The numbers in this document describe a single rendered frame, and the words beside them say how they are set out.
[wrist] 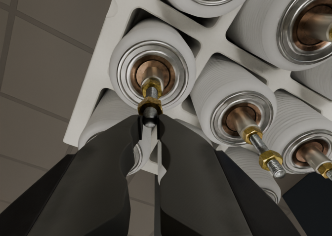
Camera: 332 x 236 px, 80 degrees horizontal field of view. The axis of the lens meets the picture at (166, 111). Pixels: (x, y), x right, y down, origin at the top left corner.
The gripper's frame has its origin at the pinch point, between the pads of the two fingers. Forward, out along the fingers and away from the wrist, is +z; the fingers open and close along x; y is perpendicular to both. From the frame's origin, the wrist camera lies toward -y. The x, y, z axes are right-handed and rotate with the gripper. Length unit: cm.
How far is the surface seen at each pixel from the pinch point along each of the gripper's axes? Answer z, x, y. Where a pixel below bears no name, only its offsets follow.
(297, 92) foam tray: 16.7, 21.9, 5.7
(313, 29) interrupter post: 8.3, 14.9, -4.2
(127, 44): 9.7, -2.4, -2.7
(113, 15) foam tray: 17.0, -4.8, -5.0
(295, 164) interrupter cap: 9.3, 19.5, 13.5
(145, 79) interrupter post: 6.6, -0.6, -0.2
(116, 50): 10.0, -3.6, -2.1
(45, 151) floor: 35, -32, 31
